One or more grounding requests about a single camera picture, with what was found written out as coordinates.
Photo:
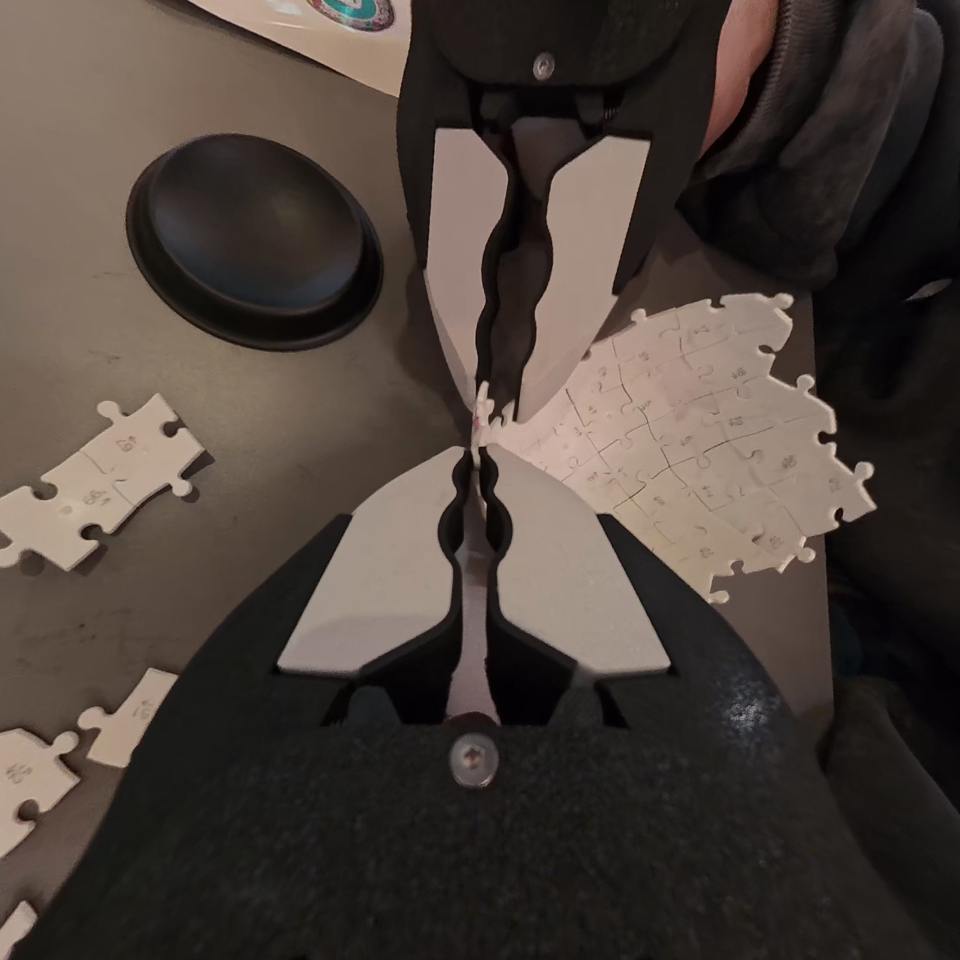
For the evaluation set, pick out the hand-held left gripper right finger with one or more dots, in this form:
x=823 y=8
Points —
x=577 y=592

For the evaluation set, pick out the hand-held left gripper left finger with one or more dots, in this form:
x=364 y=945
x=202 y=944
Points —
x=375 y=585

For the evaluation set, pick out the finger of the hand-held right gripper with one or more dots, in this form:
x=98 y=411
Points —
x=457 y=225
x=592 y=240

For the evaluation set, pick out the partly built colourful puzzle ball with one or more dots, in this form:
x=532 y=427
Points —
x=712 y=450

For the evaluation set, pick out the black round puzzle stand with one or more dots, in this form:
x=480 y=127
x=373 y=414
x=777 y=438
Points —
x=255 y=232

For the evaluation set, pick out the group of white puzzle pieces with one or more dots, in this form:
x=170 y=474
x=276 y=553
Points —
x=97 y=487

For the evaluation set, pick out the person's right hand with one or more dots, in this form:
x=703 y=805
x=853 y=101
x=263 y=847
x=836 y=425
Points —
x=739 y=52

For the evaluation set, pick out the printed sticker sheet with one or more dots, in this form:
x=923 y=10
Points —
x=337 y=37

